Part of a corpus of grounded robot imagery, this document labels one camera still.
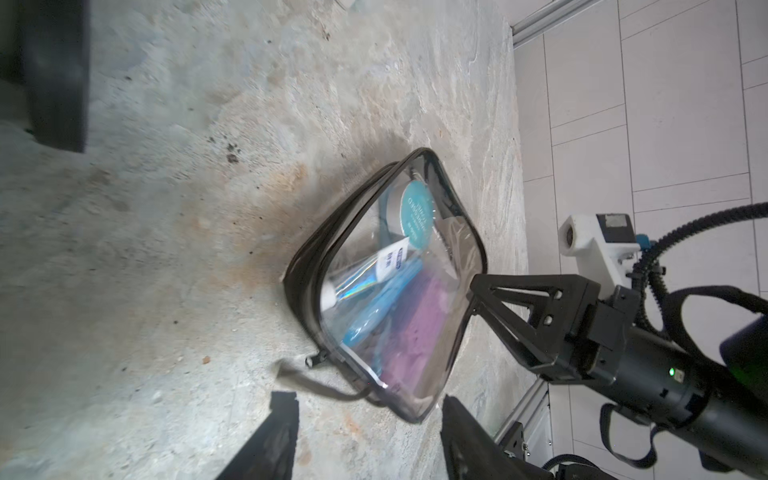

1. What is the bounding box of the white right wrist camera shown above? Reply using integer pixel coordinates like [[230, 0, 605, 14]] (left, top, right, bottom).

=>
[[558, 213, 641, 300]]

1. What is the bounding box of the purple item in pouch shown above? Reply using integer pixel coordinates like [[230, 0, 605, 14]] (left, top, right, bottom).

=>
[[380, 270, 457, 392]]

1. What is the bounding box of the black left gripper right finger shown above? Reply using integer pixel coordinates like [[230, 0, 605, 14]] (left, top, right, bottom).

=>
[[440, 395, 540, 479]]

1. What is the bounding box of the teal compressed towel disc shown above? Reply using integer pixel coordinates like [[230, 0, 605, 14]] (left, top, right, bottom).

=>
[[384, 180, 435, 251]]

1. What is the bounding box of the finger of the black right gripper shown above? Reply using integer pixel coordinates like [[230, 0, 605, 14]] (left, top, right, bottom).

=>
[[470, 274, 600, 382]]

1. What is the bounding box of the clear black-trimmed toiletry pouch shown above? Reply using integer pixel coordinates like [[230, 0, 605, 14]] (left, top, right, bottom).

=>
[[283, 147, 488, 423]]

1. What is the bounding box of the blue toothbrush in pouch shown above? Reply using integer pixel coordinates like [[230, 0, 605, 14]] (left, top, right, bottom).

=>
[[341, 257, 423, 347]]

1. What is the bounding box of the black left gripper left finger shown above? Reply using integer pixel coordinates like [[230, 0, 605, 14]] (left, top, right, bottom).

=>
[[216, 391, 300, 480]]

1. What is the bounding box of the black and white open suitcase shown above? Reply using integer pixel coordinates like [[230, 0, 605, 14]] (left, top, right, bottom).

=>
[[1, 0, 91, 153]]

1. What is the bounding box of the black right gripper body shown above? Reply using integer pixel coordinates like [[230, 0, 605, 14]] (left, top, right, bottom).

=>
[[596, 286, 767, 474]]

